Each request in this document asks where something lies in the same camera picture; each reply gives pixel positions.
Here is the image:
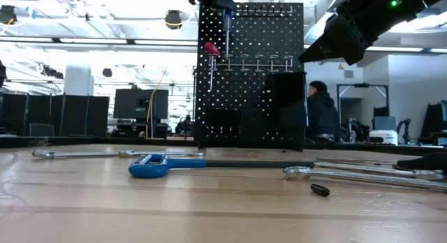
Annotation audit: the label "blue T-handle hex key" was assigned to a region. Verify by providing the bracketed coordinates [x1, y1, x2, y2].
[128, 153, 316, 179]

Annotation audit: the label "black aluminium rig frame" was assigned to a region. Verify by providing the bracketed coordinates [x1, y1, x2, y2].
[0, 135, 447, 157]

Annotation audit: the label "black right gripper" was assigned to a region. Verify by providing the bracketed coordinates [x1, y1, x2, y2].
[298, 0, 423, 66]

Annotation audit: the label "person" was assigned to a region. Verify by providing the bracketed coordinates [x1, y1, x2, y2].
[305, 80, 342, 142]

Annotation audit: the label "dark monitor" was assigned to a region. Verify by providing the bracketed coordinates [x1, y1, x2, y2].
[420, 99, 447, 147]

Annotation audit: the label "red T-handle hex key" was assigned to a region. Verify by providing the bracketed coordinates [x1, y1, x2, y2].
[203, 41, 222, 93]

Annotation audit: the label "large black pegboard bin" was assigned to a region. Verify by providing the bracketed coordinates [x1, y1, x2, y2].
[204, 108, 245, 139]

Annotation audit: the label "black partition screens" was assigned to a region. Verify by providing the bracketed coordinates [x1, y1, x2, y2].
[0, 92, 110, 138]

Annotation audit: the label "white multi-hook rail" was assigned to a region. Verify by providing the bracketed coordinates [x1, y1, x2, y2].
[236, 3, 294, 17]

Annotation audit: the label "black hanging cable reel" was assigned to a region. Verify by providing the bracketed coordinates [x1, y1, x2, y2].
[0, 4, 18, 26]
[164, 9, 184, 31]

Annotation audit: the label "grey office chair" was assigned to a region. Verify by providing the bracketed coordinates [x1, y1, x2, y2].
[29, 122, 57, 138]

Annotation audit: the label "small black peg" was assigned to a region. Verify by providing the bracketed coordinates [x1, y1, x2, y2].
[309, 183, 331, 198]

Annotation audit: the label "white desktop device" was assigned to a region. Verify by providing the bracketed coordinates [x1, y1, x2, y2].
[368, 128, 399, 146]

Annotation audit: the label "blue handled screwdriver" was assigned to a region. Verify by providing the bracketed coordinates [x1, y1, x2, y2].
[222, 8, 235, 58]

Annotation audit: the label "black monitor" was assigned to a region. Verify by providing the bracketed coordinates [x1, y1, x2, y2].
[112, 88, 170, 120]

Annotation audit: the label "white ring holder rail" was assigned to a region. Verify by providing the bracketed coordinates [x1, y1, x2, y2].
[208, 53, 295, 74]

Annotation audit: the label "laptop screen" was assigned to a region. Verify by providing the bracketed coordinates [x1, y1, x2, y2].
[372, 115, 397, 131]

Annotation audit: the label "black handled scissors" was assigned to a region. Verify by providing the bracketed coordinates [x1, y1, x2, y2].
[315, 151, 447, 175]

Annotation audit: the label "white column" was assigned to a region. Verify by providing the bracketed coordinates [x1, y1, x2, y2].
[63, 64, 95, 97]

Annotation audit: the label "yellow hanging cable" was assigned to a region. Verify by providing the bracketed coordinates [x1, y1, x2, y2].
[145, 65, 168, 140]

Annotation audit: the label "black perforated pegboard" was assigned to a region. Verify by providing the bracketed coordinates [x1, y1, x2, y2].
[194, 1, 307, 152]

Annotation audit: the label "black metal stand frame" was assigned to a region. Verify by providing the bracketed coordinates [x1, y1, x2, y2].
[336, 82, 390, 127]

